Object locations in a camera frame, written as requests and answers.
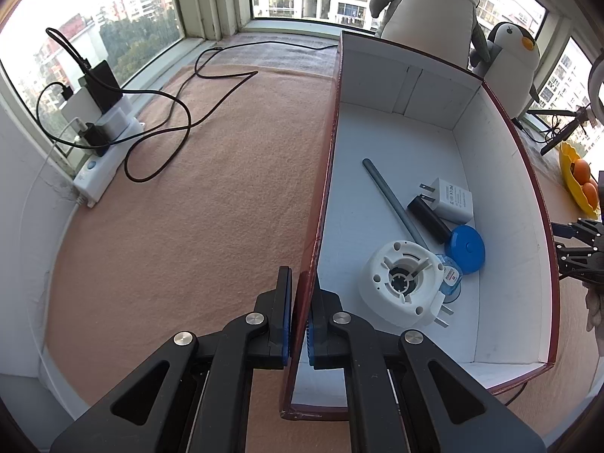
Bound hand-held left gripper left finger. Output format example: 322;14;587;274
49;265;294;453

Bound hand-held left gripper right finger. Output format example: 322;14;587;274
304;276;548;453

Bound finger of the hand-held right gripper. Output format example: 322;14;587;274
552;219;604;246
556;243;604;288

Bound blue round tape measure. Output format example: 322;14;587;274
444;225;486;274

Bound white square charger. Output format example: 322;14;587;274
420;178;474;224

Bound black cylindrical object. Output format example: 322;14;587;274
407;195;453;245

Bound grey rod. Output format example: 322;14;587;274
362;158;430;251

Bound red box with white interior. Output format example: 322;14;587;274
278;29;562;422

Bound person's right hand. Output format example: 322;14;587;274
585;288;604;333

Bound yellow fruit bowl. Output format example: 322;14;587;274
558;142;604;215

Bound white round plug-in device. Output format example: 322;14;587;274
357;240;455;328

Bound black tripod stand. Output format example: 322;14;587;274
526;104;595;156

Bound peach blanket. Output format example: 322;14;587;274
45;63;586;453

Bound small penguin plush toy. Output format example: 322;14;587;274
469;21;541;121

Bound white power strip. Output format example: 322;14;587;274
73;116;145;207

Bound large penguin plush toy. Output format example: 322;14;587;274
369;0;492;69

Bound small white charger plug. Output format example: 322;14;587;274
100;97;135;139

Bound small black charger plug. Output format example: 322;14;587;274
78;123;110;156

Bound large black power adapter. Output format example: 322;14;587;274
82;60;124;114

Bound large white power adapter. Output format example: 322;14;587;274
59;89;102;133

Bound ring light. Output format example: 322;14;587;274
587;54;604;130

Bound looped black cable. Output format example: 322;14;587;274
122;87;193;183

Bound long black cable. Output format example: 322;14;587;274
106;43;339;145

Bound white cable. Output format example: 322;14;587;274
42;120;83;185

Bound thin black cable loop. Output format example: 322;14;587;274
35;82;75;140

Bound black cable with connector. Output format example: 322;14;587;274
46;27;90;69

